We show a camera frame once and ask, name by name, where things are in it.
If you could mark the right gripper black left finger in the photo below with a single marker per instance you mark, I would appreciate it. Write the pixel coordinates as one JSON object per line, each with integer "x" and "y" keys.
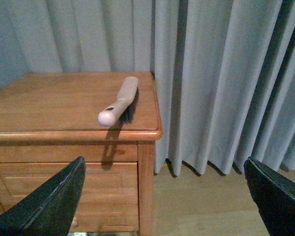
{"x": 49, "y": 210}

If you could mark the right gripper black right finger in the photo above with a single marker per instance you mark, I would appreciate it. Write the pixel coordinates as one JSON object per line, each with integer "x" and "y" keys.
{"x": 274, "y": 196}

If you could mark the beige hand brush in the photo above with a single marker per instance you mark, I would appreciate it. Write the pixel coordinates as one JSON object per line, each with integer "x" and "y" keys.
{"x": 124, "y": 107}

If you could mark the grey curtain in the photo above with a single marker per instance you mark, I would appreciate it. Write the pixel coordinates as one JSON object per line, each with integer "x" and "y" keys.
{"x": 224, "y": 69}

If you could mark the wooden nightstand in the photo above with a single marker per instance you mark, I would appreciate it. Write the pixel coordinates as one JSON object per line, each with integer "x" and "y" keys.
{"x": 49, "y": 119}

